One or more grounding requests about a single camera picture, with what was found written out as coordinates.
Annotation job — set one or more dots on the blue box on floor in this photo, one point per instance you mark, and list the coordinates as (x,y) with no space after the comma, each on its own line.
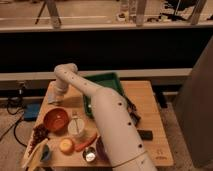
(31,112)

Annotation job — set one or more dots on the light grey towel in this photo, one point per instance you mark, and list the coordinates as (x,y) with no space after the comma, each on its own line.
(55,97)

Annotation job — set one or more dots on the small metal cup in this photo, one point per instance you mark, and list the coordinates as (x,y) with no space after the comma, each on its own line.
(89,154)

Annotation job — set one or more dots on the red-orange bowl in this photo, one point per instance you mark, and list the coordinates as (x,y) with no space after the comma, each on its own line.
(56,119)

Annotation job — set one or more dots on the small blue bowl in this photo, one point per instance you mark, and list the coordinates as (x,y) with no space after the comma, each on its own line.
(46,153)

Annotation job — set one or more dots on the purple bowl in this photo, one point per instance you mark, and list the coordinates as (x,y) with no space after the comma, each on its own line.
(101,150)

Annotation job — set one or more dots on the yellow banana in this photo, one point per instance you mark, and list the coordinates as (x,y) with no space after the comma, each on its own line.
(27,160)

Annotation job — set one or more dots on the white cup with utensil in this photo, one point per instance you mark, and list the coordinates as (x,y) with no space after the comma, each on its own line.
(76,127)

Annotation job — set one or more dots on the black rectangular block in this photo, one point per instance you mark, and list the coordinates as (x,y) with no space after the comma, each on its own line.
(146,134)

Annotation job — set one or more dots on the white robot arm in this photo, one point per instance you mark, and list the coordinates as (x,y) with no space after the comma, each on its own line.
(122,142)

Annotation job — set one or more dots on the green plastic tray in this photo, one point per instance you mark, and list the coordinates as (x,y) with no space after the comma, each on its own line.
(110,80)

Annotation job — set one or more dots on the bunch of dark grapes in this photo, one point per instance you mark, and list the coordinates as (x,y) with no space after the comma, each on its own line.
(39,134)

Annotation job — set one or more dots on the yellow round fruit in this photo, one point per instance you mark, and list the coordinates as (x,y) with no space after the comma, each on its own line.
(66,146)

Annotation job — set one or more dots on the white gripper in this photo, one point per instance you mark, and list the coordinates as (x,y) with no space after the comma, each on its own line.
(60,87)

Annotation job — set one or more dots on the orange carrot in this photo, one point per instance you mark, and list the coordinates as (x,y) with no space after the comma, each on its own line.
(88,142)

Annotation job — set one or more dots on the black dish brush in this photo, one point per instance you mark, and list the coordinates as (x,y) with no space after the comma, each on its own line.
(132,110)

